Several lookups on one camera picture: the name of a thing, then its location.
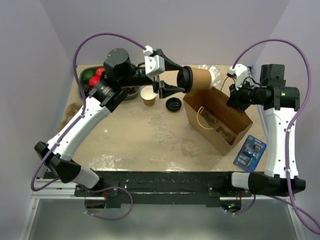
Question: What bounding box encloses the black cup lid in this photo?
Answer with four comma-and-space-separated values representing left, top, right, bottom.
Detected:
165, 97, 182, 113
176, 66, 193, 93

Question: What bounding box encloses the brown paper cup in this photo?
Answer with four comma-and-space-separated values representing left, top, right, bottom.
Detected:
140, 86, 157, 107
190, 68, 212, 92

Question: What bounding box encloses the brown paper bag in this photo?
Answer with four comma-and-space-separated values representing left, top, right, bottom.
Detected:
183, 87, 253, 156

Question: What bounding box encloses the cardboard cup carrier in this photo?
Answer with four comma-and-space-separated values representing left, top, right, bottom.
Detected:
199, 109, 236, 145

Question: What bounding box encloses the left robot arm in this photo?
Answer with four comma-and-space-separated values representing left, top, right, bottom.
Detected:
34, 46, 193, 196

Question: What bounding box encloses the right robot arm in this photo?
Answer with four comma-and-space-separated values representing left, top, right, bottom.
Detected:
213, 64, 306, 197

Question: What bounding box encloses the dark grape bunch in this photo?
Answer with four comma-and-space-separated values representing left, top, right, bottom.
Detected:
84, 86, 137, 97

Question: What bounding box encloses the grey fruit tray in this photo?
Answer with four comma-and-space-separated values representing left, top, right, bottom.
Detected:
79, 65, 140, 101

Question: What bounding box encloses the red apple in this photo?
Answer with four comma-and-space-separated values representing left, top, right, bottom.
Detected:
88, 75, 101, 88
95, 67, 105, 78

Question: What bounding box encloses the green lime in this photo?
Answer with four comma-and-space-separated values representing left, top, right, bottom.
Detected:
82, 70, 96, 82

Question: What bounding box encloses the blue razor package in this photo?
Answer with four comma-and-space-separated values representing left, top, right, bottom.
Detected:
233, 135, 267, 173

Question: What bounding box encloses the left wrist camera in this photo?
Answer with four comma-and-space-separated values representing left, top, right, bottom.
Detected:
143, 45, 165, 78

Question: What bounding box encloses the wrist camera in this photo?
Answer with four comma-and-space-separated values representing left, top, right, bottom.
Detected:
226, 64, 249, 90
143, 45, 165, 78

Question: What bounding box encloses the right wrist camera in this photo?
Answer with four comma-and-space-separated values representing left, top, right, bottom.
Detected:
226, 64, 249, 90

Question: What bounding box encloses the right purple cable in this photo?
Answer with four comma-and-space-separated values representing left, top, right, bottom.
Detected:
224, 38, 320, 233

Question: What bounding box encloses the purple cable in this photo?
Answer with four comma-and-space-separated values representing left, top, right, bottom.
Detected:
30, 31, 151, 221
224, 38, 320, 233

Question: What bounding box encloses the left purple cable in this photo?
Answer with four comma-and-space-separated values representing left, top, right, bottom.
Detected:
30, 31, 151, 221

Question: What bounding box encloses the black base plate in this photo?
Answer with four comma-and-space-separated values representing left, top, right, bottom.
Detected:
74, 171, 251, 208

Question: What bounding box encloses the aluminium frame rail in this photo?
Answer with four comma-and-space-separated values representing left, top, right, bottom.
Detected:
18, 104, 307, 240

